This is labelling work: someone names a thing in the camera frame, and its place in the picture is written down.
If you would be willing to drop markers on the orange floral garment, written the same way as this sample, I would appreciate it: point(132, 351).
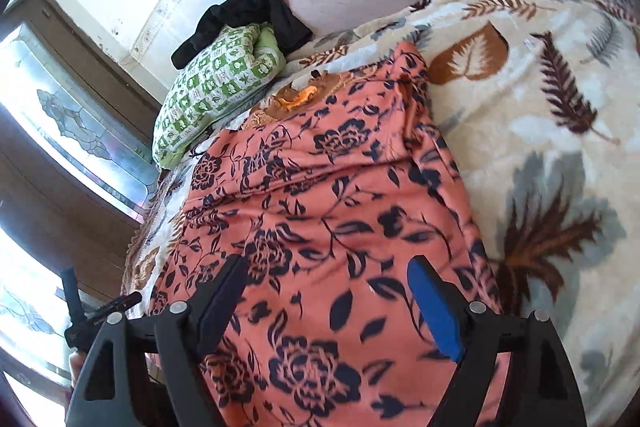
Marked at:
point(328, 207)

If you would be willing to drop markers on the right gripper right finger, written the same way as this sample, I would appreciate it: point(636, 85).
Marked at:
point(540, 389)

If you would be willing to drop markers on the leaf print blanket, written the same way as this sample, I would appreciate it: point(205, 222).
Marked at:
point(538, 103)

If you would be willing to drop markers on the brown glass door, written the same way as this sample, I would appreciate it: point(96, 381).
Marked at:
point(76, 171)

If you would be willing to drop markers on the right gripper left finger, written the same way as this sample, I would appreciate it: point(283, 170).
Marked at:
point(146, 371)

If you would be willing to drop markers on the green checkered pillow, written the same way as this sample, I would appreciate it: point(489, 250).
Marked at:
point(237, 65)

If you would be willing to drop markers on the black garment on pillow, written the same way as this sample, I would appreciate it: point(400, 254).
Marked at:
point(291, 33)

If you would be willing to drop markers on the person's left hand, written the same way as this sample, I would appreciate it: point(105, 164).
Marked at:
point(76, 360)

